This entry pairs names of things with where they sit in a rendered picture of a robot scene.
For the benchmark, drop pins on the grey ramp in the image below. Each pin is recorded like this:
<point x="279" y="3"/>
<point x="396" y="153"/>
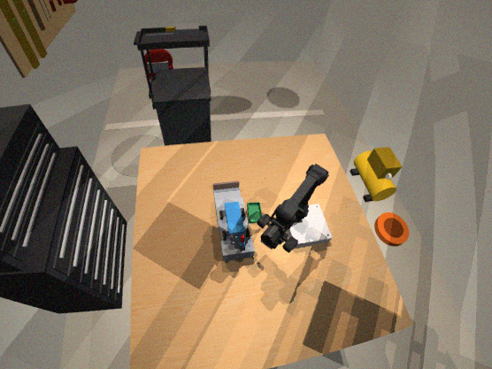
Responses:
<point x="229" y="192"/>

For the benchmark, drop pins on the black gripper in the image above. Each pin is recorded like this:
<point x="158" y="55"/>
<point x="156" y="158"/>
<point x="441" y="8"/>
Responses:
<point x="289" y="244"/>

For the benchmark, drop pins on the small blue trolley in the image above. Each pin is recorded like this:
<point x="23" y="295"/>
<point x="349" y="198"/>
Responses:
<point x="234" y="214"/>

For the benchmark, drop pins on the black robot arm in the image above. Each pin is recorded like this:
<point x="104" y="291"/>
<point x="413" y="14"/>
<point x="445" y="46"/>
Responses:
<point x="295" y="208"/>

